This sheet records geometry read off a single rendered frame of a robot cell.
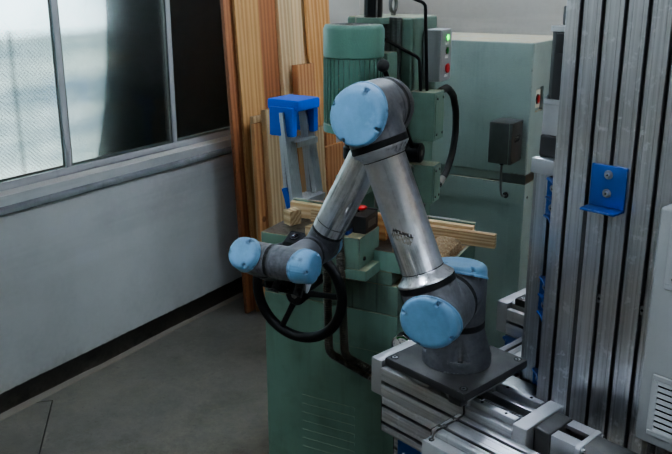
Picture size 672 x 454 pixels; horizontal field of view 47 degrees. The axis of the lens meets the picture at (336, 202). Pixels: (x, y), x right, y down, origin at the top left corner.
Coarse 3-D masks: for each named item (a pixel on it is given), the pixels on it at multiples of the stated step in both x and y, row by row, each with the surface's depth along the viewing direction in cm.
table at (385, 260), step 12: (276, 228) 235; (288, 228) 235; (300, 228) 235; (264, 240) 233; (276, 240) 231; (384, 252) 215; (468, 252) 219; (372, 264) 214; (384, 264) 216; (396, 264) 214; (348, 276) 211; (360, 276) 209
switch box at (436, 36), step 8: (432, 32) 239; (440, 32) 238; (448, 32) 243; (432, 40) 239; (440, 40) 238; (448, 40) 244; (424, 48) 241; (432, 48) 240; (440, 48) 239; (424, 56) 242; (432, 56) 241; (440, 56) 240; (448, 56) 245; (424, 64) 242; (432, 64) 241; (440, 64) 240; (424, 72) 243; (432, 72) 242; (440, 72) 241; (424, 80) 244; (432, 80) 242; (440, 80) 242
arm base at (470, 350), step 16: (464, 336) 163; (480, 336) 165; (432, 352) 166; (448, 352) 164; (464, 352) 164; (480, 352) 165; (432, 368) 166; (448, 368) 164; (464, 368) 163; (480, 368) 165
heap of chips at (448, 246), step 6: (438, 240) 213; (444, 240) 213; (450, 240) 214; (456, 240) 216; (438, 246) 211; (444, 246) 210; (450, 246) 211; (456, 246) 213; (462, 246) 218; (444, 252) 209; (450, 252) 210; (456, 252) 212
